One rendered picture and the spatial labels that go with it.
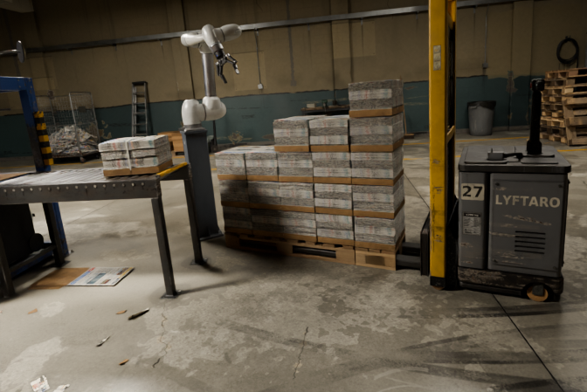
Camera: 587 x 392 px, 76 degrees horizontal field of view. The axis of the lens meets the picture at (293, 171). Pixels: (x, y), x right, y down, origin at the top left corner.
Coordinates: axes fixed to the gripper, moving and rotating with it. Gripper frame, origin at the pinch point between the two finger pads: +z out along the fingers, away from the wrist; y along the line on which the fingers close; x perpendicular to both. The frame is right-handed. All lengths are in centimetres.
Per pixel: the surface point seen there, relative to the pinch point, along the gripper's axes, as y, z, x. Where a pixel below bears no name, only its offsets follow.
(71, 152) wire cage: 726, -202, -280
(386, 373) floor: -64, 181, 86
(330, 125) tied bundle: -48, 65, -12
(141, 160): 51, 30, 63
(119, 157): 61, 22, 71
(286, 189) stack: 7, 91, -8
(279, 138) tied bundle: -7, 56, -10
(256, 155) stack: 18, 58, -8
